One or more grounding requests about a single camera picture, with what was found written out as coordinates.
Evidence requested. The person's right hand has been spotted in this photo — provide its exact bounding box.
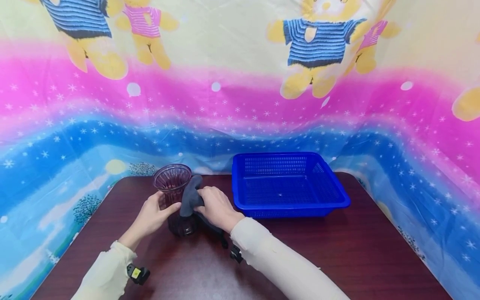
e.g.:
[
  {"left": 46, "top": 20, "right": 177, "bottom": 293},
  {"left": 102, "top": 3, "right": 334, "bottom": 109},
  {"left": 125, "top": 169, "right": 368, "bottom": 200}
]
[{"left": 193, "top": 186, "right": 246, "bottom": 234}]

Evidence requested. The dark grey cloth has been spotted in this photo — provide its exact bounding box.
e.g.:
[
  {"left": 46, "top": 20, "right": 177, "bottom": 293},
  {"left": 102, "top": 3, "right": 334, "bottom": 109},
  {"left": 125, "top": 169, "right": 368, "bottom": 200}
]
[{"left": 179, "top": 175, "right": 229, "bottom": 249}]

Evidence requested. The person's right forearm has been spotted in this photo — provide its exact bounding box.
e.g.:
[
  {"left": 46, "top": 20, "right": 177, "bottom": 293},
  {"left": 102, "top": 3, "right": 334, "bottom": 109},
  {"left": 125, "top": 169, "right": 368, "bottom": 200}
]
[{"left": 227, "top": 215, "right": 351, "bottom": 300}]

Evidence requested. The purple ribbed glass vase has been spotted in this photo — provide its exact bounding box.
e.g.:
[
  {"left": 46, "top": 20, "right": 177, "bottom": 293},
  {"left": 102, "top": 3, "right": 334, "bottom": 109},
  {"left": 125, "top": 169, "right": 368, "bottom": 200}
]
[{"left": 152, "top": 164, "right": 199, "bottom": 238}]

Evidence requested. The blue plastic basket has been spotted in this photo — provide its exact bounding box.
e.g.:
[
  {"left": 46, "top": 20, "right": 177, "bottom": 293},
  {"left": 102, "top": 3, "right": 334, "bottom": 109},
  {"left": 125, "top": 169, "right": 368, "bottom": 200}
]
[{"left": 231, "top": 152, "right": 352, "bottom": 219}]

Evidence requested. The person's left hand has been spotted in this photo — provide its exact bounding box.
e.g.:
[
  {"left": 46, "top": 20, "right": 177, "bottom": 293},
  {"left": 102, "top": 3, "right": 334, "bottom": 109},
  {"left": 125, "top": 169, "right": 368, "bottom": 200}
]
[{"left": 128, "top": 191, "right": 182, "bottom": 241}]

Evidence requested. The person's left forearm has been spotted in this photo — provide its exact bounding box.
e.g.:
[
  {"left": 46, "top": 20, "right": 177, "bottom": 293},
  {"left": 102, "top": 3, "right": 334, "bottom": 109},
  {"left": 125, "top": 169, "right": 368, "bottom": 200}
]
[{"left": 71, "top": 229, "right": 144, "bottom": 300}]

